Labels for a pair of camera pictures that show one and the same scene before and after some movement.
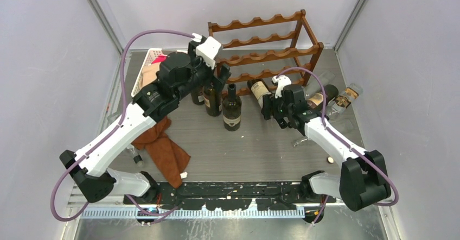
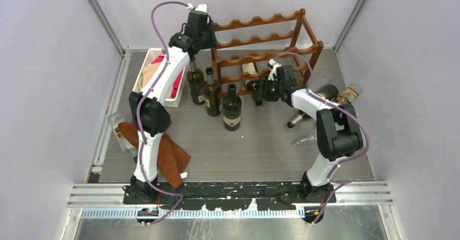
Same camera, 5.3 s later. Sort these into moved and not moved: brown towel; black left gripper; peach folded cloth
Moved: black left gripper
Not moved: brown towel; peach folded cloth
